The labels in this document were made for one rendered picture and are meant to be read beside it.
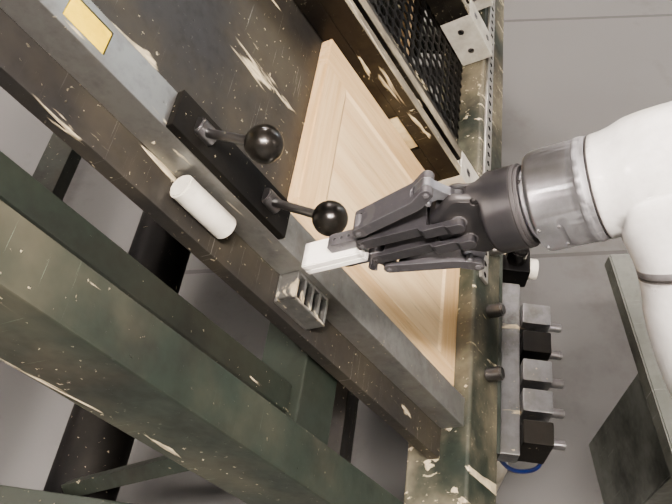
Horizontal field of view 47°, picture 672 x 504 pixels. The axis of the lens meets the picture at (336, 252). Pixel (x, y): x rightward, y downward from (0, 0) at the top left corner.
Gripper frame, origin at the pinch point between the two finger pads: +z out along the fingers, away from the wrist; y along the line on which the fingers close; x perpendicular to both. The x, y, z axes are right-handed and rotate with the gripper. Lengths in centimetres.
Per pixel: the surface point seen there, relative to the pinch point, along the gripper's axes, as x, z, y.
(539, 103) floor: 182, 29, 151
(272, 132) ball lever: 4.7, -0.2, -13.0
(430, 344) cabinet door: 18, 14, 47
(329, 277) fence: 9.2, 11.5, 14.9
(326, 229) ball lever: 2.9, 1.3, -0.5
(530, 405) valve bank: 19, 7, 76
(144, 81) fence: 9.8, 11.5, -20.1
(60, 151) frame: 118, 158, 52
